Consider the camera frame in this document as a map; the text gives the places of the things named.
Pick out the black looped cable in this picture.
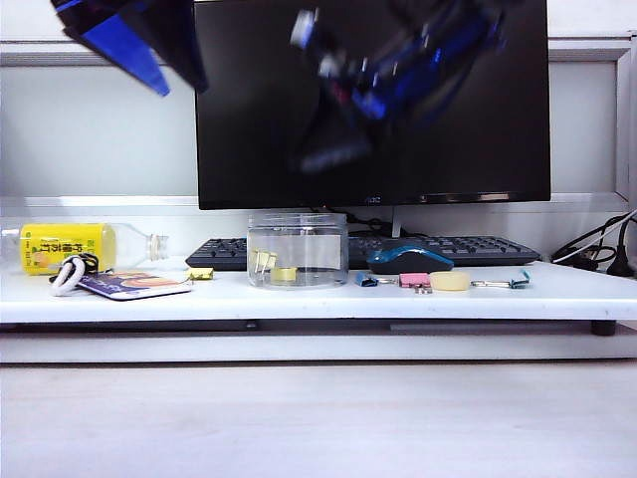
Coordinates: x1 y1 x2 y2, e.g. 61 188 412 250
549 231 618 265

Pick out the black blue computer mouse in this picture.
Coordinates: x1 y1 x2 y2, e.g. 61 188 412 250
366 247 455 275

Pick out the white raised desk board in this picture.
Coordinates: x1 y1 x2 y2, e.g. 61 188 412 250
0 258 637 340

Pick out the purple orange card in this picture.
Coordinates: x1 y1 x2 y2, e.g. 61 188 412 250
79 271 194 303

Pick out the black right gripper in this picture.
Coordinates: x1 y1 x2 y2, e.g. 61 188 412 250
291 54 449 173

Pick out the white braided keychain strap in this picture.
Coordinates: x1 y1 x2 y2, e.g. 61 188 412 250
49 256 87 299

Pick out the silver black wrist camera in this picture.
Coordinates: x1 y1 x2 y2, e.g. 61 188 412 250
290 7 322 50

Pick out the black keyboard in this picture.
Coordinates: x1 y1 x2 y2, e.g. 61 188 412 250
184 236 542 273

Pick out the grey aluminium partition frame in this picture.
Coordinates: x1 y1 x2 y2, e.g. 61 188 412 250
0 32 637 220

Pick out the clear plastic jar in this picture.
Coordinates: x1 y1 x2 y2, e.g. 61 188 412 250
247 211 349 290

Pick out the pink binder clip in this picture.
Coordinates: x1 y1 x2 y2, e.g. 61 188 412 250
397 272 434 296

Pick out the black power plug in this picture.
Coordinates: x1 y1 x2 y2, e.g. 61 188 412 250
605 214 637 278

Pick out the black computer monitor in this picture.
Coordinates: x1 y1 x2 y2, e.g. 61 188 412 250
193 0 552 240

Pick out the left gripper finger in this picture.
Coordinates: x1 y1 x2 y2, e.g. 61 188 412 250
131 0 210 95
49 0 171 97

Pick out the black thin cable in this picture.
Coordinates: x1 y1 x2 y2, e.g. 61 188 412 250
591 208 637 241

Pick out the plastic bottle yellow label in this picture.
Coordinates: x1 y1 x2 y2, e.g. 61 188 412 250
0 222 171 277

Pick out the teal binder clip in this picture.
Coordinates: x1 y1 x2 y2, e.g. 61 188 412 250
470 270 531 291

